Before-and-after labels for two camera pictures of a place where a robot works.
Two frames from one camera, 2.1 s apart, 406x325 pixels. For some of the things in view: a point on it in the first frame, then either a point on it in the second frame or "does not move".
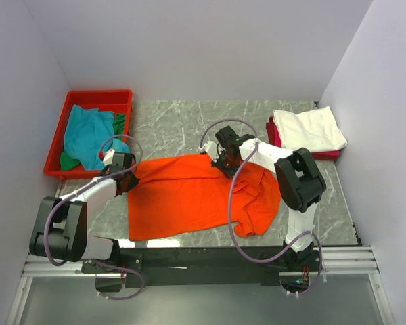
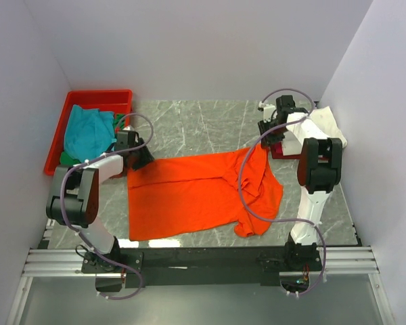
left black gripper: [134, 181] -> [147, 157]
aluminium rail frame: [329, 261] does not move
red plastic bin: [119, 101] does not move
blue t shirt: [88, 135] does not move
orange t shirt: [182, 193] does not move
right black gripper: [228, 172] -> [267, 139]
